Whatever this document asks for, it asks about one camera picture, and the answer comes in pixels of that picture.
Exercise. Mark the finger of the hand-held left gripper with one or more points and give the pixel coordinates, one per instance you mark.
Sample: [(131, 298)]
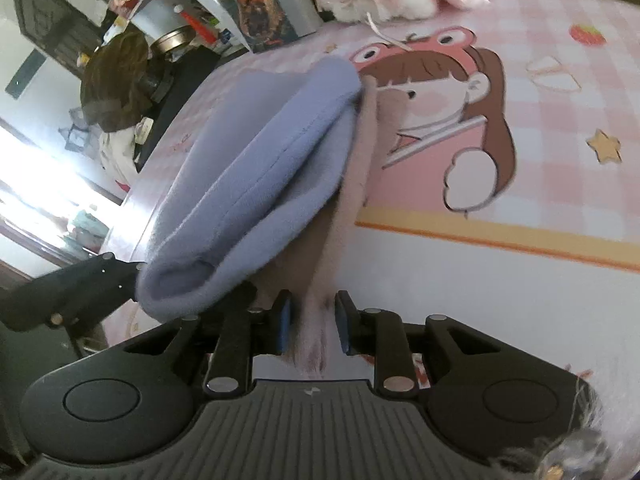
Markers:
[(80, 285)]

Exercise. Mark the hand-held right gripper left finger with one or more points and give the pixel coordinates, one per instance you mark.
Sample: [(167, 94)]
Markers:
[(284, 325)]

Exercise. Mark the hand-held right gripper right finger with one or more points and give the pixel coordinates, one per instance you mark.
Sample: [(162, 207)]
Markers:
[(344, 325)]

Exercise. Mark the purple and brown sweater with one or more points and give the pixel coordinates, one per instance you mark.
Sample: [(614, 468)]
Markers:
[(250, 185)]

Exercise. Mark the pink checked printed blanket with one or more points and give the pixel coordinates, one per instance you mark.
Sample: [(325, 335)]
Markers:
[(500, 310)]

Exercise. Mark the brown dark clothing pile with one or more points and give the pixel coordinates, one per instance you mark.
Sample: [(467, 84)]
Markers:
[(117, 80)]

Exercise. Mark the black cabinet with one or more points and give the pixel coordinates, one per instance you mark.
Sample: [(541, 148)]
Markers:
[(185, 85)]

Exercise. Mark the grey fuzzy cloth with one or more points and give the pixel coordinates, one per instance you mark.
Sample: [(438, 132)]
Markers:
[(560, 455)]

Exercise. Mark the metal bowl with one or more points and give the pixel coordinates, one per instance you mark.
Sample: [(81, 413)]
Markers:
[(172, 40)]

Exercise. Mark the red bottle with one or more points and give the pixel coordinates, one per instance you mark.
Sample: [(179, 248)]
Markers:
[(197, 22)]

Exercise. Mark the orange illustrated picture book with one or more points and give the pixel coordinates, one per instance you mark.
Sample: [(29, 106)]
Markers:
[(260, 10)]

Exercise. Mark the dark wall frame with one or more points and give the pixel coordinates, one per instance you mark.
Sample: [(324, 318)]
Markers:
[(50, 15)]

